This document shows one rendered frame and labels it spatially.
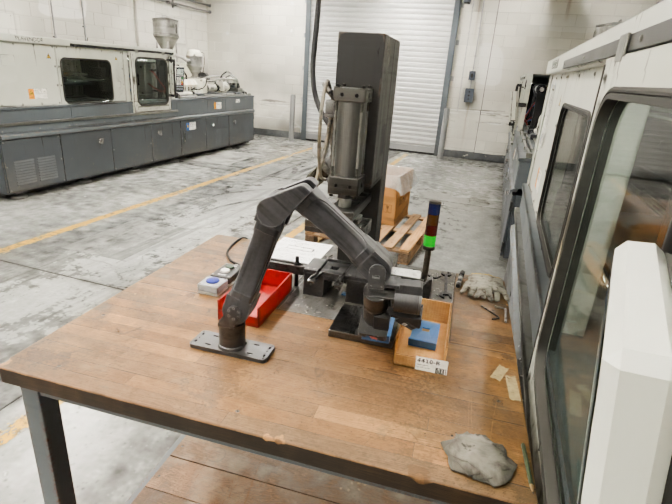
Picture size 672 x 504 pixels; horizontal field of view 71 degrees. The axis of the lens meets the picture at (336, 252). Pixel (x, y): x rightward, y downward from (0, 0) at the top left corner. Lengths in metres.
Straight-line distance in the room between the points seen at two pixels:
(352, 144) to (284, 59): 10.25
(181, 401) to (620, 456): 0.92
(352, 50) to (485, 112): 9.16
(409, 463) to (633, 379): 0.75
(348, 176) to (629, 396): 1.17
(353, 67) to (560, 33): 9.26
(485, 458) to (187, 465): 1.20
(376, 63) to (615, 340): 1.21
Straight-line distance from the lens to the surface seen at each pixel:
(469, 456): 0.95
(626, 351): 0.21
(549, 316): 1.20
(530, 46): 10.49
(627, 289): 0.27
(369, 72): 1.38
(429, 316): 1.38
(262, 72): 11.77
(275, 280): 1.49
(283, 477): 1.83
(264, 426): 0.98
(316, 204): 0.97
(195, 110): 8.56
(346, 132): 1.31
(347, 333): 1.24
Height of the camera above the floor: 1.55
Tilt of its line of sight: 21 degrees down
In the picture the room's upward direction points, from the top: 4 degrees clockwise
